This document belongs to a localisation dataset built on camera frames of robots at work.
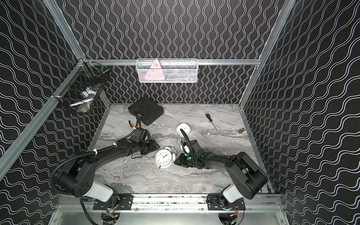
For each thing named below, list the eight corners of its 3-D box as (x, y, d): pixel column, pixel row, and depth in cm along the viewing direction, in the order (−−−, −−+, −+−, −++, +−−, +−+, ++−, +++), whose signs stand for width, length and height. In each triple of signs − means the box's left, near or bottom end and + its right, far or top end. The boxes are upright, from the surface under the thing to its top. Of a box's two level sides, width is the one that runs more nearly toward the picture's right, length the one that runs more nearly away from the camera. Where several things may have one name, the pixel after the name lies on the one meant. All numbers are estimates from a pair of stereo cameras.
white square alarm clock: (181, 138, 102) (181, 135, 99) (175, 130, 106) (174, 127, 103) (191, 132, 105) (191, 129, 102) (184, 124, 109) (184, 121, 106)
